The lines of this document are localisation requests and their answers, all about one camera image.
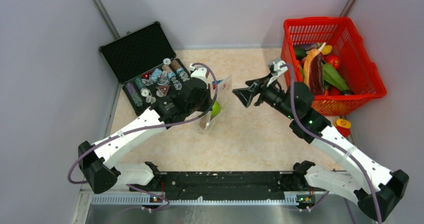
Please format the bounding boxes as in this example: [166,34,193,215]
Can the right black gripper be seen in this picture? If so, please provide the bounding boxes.
[232,72,296,120]

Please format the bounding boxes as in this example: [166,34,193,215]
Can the clear zip top bag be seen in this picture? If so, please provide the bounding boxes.
[199,75,232,132]

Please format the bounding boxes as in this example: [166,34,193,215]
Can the green toy apple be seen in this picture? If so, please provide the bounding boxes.
[211,101,221,118]

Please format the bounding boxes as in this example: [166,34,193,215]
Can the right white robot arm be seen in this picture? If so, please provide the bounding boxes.
[233,59,410,224]

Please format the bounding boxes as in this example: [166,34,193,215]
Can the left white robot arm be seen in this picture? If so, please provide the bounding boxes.
[73,63,217,194]

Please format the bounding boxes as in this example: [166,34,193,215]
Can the red blue toy brick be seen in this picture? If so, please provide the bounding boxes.
[212,80,223,89]

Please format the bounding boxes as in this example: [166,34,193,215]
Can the black poker chip case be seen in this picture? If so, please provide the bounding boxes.
[99,21,190,116]

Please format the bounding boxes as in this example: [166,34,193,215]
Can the toy ham slice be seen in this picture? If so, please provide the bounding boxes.
[303,49,326,96]

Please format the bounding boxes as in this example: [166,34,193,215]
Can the dark green toy vegetable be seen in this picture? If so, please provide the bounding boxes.
[293,47,307,60]

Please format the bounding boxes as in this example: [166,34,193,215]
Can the purple toy eggplant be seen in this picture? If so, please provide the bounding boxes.
[293,42,321,51]

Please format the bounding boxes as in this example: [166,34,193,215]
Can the green toy leaf vegetable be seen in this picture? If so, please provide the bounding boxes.
[322,63,350,91]

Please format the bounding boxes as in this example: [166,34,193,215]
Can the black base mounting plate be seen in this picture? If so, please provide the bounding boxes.
[129,171,312,201]

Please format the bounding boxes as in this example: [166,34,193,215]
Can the yellow toy pepper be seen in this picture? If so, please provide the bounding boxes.
[321,45,333,55]

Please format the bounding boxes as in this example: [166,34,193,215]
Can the red toy tomato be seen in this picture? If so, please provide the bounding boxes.
[324,54,342,70]

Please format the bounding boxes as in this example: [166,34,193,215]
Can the red yellow emergency button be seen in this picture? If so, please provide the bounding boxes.
[335,118,352,138]

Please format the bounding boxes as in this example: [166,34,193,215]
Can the red plastic basket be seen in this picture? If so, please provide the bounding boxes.
[281,17,387,116]

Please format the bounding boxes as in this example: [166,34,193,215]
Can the aluminium frame rail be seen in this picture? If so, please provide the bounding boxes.
[71,171,382,206]

